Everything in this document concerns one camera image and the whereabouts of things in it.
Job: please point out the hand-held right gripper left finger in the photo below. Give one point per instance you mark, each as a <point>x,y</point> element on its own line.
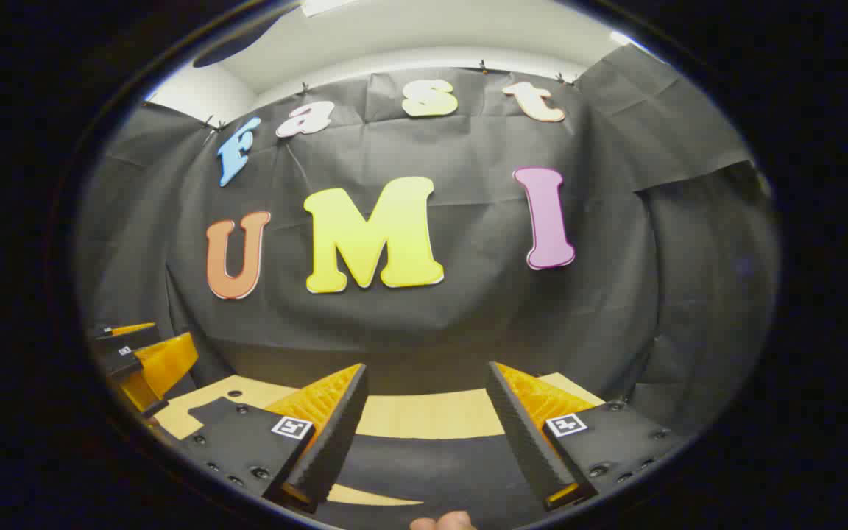
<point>336,442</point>

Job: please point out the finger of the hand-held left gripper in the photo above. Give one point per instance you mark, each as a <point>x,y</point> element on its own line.
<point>163,364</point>
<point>126,338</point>

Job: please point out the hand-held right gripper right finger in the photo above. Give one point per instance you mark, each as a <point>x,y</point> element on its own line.
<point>523,442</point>

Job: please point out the dark denim jeans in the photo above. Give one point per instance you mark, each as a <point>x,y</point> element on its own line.
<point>431,471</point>

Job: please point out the black backdrop cloth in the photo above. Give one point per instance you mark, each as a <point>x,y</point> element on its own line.
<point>468,309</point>

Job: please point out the ceiling light panel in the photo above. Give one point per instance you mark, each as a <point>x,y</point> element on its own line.
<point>324,6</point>

